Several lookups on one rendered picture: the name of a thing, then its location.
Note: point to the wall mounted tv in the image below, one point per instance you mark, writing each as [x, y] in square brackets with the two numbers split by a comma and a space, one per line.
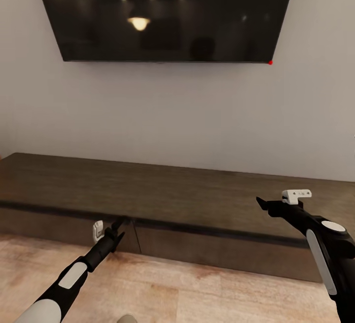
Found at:
[152, 31]

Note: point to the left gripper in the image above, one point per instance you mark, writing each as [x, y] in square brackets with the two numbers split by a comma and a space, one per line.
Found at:
[110, 240]

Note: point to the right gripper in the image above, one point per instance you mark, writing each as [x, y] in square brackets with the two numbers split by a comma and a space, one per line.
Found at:
[277, 208]

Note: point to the cabinet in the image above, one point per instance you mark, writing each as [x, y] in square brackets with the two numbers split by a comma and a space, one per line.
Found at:
[197, 215]

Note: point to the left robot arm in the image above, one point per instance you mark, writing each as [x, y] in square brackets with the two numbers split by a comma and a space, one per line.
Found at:
[55, 302]

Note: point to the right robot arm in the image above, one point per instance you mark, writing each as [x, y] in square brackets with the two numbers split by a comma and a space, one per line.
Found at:
[332, 247]

